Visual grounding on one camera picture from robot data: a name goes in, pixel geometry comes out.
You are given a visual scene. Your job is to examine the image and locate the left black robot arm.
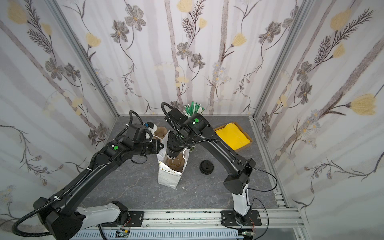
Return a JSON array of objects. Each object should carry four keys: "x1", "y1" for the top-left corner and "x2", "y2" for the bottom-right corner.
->
[{"x1": 12, "y1": 122, "x2": 164, "y2": 240}]

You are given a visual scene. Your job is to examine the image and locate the black paper coffee cup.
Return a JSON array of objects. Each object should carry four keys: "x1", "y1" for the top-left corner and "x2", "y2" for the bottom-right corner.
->
[{"x1": 166, "y1": 132, "x2": 185, "y2": 159}]

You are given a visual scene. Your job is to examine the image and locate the brown cardboard tray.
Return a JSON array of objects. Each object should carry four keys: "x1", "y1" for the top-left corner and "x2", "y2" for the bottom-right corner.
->
[{"x1": 214, "y1": 121, "x2": 253, "y2": 152}]

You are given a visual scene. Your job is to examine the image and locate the brown pulp cup carrier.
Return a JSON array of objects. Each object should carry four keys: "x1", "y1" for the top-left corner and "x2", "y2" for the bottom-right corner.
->
[{"x1": 166, "y1": 158, "x2": 185, "y2": 173}]

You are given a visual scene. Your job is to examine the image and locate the white cartoon paper gift bag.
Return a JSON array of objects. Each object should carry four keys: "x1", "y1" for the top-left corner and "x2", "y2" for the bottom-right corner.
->
[{"x1": 157, "y1": 131, "x2": 190, "y2": 189}]

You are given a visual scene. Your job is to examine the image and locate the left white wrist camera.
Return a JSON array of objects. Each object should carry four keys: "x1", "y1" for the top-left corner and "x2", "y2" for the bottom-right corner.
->
[{"x1": 145, "y1": 122, "x2": 158, "y2": 136}]

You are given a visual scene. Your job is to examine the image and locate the aluminium mounting rail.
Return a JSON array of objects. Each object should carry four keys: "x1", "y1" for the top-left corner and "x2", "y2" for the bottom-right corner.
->
[{"x1": 56, "y1": 208, "x2": 307, "y2": 240}]

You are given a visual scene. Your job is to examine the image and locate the green white straw bundle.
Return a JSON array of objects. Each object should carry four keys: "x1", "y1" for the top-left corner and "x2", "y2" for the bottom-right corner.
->
[{"x1": 184, "y1": 102, "x2": 205, "y2": 117}]

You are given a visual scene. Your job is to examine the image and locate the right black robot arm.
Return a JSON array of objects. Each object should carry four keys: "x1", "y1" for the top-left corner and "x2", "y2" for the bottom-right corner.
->
[{"x1": 161, "y1": 102, "x2": 256, "y2": 226}]

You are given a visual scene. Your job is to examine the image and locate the stack of black lids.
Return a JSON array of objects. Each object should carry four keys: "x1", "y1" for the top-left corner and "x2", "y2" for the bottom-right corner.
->
[{"x1": 200, "y1": 160, "x2": 214, "y2": 175}]

